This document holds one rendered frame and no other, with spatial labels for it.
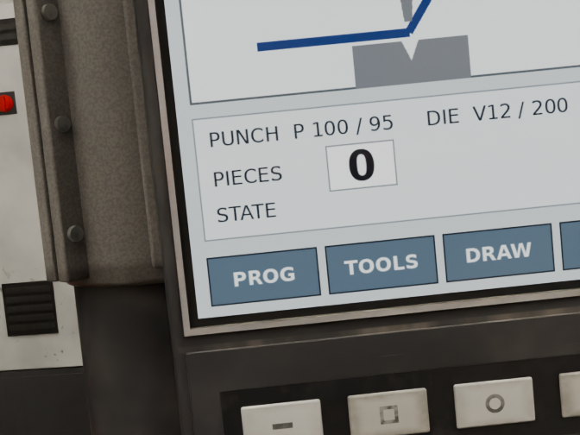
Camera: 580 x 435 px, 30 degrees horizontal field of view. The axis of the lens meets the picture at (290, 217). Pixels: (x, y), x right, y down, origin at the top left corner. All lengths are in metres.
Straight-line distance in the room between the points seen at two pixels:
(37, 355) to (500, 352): 4.78
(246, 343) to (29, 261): 4.68
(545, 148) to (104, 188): 0.25
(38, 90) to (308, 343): 0.22
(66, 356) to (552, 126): 4.75
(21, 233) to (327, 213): 4.69
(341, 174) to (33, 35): 0.21
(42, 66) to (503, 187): 0.26
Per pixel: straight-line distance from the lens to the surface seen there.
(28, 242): 5.16
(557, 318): 0.52
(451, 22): 0.51
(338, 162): 0.50
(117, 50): 0.61
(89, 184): 0.62
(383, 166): 0.50
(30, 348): 5.25
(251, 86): 0.50
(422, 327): 0.51
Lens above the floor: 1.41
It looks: 5 degrees down
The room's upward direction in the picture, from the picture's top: 6 degrees counter-clockwise
